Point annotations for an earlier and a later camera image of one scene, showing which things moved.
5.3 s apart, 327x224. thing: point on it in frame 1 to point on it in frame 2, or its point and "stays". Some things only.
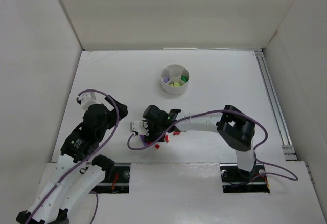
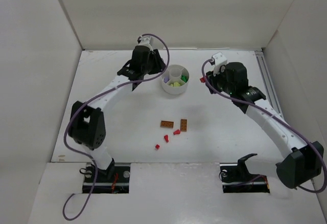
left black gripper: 116,107 to 129,71
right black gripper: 155,137 to 211,81
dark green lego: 184,78 stays
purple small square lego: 166,79 stays
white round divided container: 174,79 stays
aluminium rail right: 289,150 stays
